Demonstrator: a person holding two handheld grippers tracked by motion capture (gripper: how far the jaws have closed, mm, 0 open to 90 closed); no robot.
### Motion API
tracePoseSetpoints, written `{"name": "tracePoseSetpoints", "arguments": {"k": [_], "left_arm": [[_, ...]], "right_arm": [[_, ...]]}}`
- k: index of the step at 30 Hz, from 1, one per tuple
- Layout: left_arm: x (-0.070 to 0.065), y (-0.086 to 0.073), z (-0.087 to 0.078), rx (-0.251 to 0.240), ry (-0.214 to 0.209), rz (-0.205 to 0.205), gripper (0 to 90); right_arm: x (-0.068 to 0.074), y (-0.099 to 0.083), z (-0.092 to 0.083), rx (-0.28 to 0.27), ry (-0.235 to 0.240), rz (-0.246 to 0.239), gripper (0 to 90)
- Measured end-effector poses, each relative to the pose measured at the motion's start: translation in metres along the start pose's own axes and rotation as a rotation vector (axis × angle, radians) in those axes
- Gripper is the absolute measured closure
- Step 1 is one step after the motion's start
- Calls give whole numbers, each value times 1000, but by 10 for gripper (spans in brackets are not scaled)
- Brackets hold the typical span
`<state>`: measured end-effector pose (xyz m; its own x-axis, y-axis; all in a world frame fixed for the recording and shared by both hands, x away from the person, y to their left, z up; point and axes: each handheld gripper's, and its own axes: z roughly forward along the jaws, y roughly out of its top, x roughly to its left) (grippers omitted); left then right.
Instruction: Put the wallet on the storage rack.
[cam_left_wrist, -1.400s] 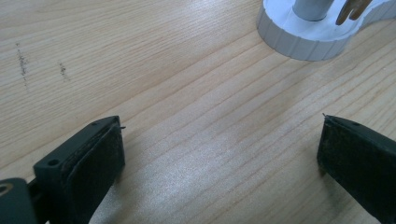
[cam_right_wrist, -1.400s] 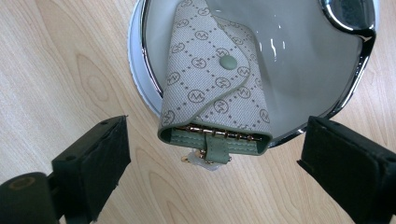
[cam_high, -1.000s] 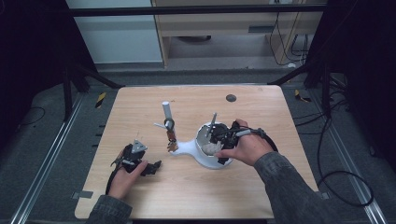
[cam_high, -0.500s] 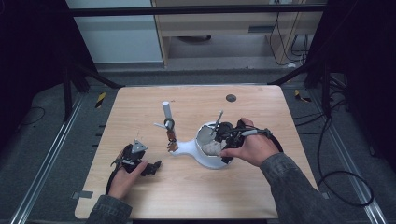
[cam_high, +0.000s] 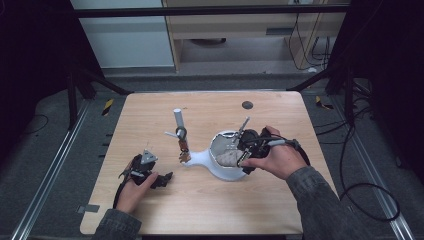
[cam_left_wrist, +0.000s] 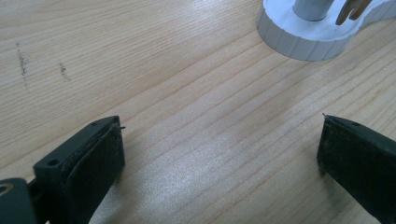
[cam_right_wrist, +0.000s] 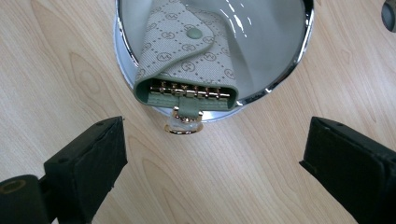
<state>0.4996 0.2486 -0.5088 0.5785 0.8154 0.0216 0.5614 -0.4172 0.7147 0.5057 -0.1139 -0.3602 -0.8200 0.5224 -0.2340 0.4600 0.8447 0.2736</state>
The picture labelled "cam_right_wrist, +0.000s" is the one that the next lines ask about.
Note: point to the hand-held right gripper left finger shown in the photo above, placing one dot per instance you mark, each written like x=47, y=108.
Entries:
x=87, y=168

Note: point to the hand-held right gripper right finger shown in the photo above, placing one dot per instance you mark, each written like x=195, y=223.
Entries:
x=351, y=168

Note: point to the patterned green key case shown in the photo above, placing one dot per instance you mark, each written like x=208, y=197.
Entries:
x=180, y=62

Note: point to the shiny metal bowl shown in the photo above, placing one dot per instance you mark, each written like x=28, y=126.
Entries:
x=267, y=49

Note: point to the grey round object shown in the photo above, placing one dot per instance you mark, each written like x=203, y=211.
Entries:
x=390, y=15

